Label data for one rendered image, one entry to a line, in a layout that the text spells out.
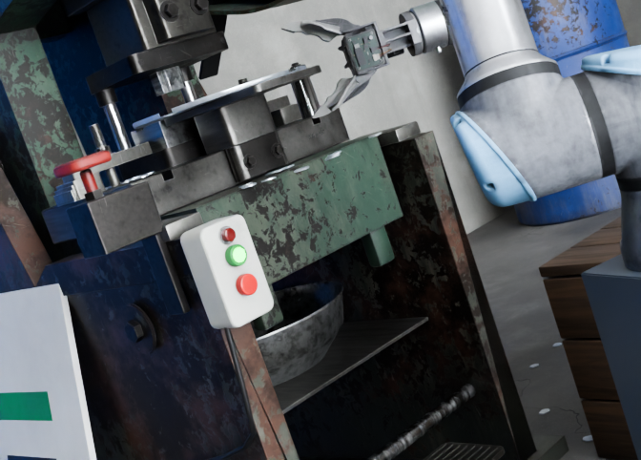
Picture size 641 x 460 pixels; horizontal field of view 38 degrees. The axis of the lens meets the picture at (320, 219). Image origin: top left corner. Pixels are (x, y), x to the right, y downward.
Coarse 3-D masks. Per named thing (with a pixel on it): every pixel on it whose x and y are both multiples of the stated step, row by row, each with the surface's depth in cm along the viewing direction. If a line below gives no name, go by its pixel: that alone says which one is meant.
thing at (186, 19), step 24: (120, 0) 148; (144, 0) 148; (168, 0) 147; (192, 0) 150; (96, 24) 154; (120, 24) 150; (144, 24) 148; (168, 24) 147; (192, 24) 150; (120, 48) 152; (144, 48) 148
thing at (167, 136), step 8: (192, 120) 156; (144, 128) 155; (152, 128) 153; (160, 128) 152; (168, 128) 152; (176, 128) 153; (184, 128) 154; (192, 128) 155; (136, 136) 157; (144, 136) 156; (152, 136) 154; (160, 136) 152; (168, 136) 152; (176, 136) 153; (184, 136) 154; (192, 136) 155; (136, 144) 158; (152, 144) 155; (160, 144) 153; (168, 144) 152; (176, 144) 153
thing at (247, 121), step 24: (312, 72) 141; (240, 96) 136; (264, 96) 150; (168, 120) 150; (216, 120) 145; (240, 120) 146; (264, 120) 149; (216, 144) 147; (240, 144) 145; (264, 144) 148; (240, 168) 145; (264, 168) 148
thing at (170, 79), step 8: (160, 72) 157; (168, 72) 157; (176, 72) 158; (152, 80) 158; (160, 80) 156; (168, 80) 156; (176, 80) 158; (160, 88) 157; (168, 88) 157; (176, 88) 157
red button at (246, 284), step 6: (240, 276) 120; (246, 276) 120; (252, 276) 121; (240, 282) 120; (246, 282) 120; (252, 282) 121; (240, 288) 120; (246, 288) 120; (252, 288) 121; (246, 294) 120
